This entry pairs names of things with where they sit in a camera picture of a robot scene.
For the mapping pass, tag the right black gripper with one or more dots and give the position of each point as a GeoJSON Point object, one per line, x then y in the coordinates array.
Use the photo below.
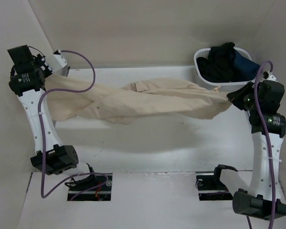
{"type": "Point", "coordinates": [236, 97]}

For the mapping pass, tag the beige trousers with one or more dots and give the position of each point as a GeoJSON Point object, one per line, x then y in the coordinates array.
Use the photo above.
{"type": "Point", "coordinates": [154, 97]}

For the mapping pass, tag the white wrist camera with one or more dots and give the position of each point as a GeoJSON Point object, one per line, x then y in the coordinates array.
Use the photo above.
{"type": "Point", "coordinates": [269, 76]}
{"type": "Point", "coordinates": [56, 61]}

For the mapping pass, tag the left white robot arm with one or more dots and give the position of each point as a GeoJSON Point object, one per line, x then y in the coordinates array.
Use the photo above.
{"type": "Point", "coordinates": [52, 156]}

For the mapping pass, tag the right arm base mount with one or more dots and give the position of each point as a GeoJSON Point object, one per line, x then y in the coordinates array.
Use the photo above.
{"type": "Point", "coordinates": [209, 186]}

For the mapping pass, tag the black garment in basket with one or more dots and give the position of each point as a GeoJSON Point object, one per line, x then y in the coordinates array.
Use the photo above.
{"type": "Point", "coordinates": [218, 67]}

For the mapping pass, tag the white laundry basket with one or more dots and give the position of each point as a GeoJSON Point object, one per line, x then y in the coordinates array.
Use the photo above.
{"type": "Point", "coordinates": [228, 87]}

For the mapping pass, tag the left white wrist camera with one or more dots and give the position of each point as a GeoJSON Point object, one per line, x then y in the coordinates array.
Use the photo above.
{"type": "Point", "coordinates": [56, 61]}

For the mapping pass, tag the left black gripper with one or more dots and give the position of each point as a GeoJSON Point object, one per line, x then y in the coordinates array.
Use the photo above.
{"type": "Point", "coordinates": [39, 60]}

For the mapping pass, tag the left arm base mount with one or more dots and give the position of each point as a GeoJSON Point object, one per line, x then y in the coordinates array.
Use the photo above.
{"type": "Point", "coordinates": [91, 188]}

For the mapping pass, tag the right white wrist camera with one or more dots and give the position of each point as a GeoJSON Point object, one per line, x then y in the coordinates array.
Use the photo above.
{"type": "Point", "coordinates": [269, 76]}

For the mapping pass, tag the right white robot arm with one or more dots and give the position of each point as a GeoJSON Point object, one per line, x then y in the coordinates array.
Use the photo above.
{"type": "Point", "coordinates": [260, 199]}

